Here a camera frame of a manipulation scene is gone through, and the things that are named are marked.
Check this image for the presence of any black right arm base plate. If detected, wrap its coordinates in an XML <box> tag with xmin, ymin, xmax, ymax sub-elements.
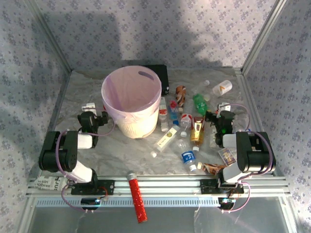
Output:
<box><xmin>200</xmin><ymin>179</ymin><xmax>244</xmax><ymax>195</ymax></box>

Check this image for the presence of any controller circuit board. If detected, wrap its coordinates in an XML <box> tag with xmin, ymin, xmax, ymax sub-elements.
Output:
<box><xmin>218</xmin><ymin>197</ymin><xmax>236</xmax><ymax>211</ymax></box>
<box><xmin>80</xmin><ymin>198</ymin><xmax>102</xmax><ymax>211</ymax></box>

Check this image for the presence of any aluminium front frame rail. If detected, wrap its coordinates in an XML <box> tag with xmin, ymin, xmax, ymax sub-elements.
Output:
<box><xmin>26</xmin><ymin>176</ymin><xmax>291</xmax><ymax>197</ymax></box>

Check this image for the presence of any slim clear bottle red band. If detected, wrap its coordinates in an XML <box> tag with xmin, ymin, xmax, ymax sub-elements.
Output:
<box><xmin>159</xmin><ymin>97</ymin><xmax>170</xmax><ymax>132</ymax></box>

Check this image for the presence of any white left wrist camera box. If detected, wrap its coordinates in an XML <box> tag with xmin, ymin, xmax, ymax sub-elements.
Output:
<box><xmin>81</xmin><ymin>102</ymin><xmax>97</xmax><ymax>112</ymax></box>

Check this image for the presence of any small colourful card box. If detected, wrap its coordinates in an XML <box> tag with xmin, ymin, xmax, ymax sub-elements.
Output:
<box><xmin>218</xmin><ymin>147</ymin><xmax>238</xmax><ymax>167</ymax></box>

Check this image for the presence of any aluminium frame post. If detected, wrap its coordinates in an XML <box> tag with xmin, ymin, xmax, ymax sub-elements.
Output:
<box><xmin>25</xmin><ymin>0</ymin><xmax>75</xmax><ymax>73</ymax></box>
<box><xmin>240</xmin><ymin>0</ymin><xmax>289</xmax><ymax>75</ymax></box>

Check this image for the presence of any right controller circuit board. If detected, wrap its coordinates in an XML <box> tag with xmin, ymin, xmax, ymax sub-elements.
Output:
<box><xmin>218</xmin><ymin>197</ymin><xmax>236</xmax><ymax>211</ymax></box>

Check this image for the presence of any clear bottle blue label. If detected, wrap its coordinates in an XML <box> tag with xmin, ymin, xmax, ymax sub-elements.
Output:
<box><xmin>180</xmin><ymin>150</ymin><xmax>197</xmax><ymax>172</ymax></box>

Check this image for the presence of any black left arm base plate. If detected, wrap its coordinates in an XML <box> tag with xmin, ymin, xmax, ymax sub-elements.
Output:
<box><xmin>70</xmin><ymin>179</ymin><xmax>115</xmax><ymax>196</ymax></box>

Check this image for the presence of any black hard case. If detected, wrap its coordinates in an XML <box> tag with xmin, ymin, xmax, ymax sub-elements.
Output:
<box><xmin>121</xmin><ymin>64</ymin><xmax>170</xmax><ymax>96</ymax></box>

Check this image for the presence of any rectangular clear bottle white label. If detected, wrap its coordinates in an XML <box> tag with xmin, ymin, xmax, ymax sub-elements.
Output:
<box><xmin>150</xmin><ymin>125</ymin><xmax>182</xmax><ymax>158</ymax></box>

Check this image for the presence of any blue label bottle blue cap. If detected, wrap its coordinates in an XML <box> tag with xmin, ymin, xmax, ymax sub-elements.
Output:
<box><xmin>169</xmin><ymin>100</ymin><xmax>181</xmax><ymax>126</ymax></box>

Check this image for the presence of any red glitter tube silver cap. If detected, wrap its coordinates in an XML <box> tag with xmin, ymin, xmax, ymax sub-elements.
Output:
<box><xmin>126</xmin><ymin>171</ymin><xmax>148</xmax><ymax>223</ymax></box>

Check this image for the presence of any brown snack wrapper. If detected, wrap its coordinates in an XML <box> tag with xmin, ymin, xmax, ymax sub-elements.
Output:
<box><xmin>175</xmin><ymin>84</ymin><xmax>188</xmax><ymax>108</ymax></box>

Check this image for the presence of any clear bottle red white label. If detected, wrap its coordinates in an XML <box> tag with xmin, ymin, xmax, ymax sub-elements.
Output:
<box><xmin>179</xmin><ymin>113</ymin><xmax>193</xmax><ymax>137</ymax></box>

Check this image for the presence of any green plastic bottle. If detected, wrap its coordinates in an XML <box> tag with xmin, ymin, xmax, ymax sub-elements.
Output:
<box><xmin>192</xmin><ymin>93</ymin><xmax>209</xmax><ymax>115</ymax></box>

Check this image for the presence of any cream ribbed plastic bin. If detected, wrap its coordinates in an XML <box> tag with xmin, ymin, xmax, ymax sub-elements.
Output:
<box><xmin>101</xmin><ymin>65</ymin><xmax>162</xmax><ymax>139</ymax></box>

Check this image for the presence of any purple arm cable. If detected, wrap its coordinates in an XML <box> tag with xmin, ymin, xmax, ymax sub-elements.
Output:
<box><xmin>55</xmin><ymin>106</ymin><xmax>116</xmax><ymax>214</ymax></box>
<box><xmin>222</xmin><ymin>103</ymin><xmax>275</xmax><ymax>214</ymax></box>

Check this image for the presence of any clear bottle white cap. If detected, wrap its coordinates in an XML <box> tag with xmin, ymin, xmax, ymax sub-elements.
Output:
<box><xmin>191</xmin><ymin>80</ymin><xmax>211</xmax><ymax>95</ymax></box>

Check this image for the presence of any white bottle orange logo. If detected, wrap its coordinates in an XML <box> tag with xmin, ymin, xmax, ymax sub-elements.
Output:
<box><xmin>212</xmin><ymin>80</ymin><xmax>233</xmax><ymax>97</ymax></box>

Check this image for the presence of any printed newspaper sheet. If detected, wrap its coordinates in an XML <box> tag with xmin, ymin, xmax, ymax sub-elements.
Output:
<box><xmin>36</xmin><ymin>176</ymin><xmax>69</xmax><ymax>192</ymax></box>

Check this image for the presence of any left controller circuit board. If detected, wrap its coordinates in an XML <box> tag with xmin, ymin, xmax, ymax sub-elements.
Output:
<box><xmin>80</xmin><ymin>198</ymin><xmax>102</xmax><ymax>211</ymax></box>

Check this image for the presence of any pink translucent bin liner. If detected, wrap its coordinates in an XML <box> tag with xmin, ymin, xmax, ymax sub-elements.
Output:
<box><xmin>101</xmin><ymin>65</ymin><xmax>162</xmax><ymax>122</ymax></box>

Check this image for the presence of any plain clear plastic bottle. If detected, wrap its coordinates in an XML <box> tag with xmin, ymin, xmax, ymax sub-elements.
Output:
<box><xmin>174</xmin><ymin>138</ymin><xmax>190</xmax><ymax>153</ymax></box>

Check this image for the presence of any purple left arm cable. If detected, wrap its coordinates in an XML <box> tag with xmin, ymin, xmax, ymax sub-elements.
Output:
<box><xmin>55</xmin><ymin>106</ymin><xmax>116</xmax><ymax>214</ymax></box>

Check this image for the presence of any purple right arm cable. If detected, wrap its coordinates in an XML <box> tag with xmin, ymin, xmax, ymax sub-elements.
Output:
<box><xmin>222</xmin><ymin>103</ymin><xmax>275</xmax><ymax>214</ymax></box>

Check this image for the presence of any grey slotted cable duct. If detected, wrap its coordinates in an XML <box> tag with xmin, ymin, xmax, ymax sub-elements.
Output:
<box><xmin>36</xmin><ymin>196</ymin><xmax>284</xmax><ymax>207</ymax></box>

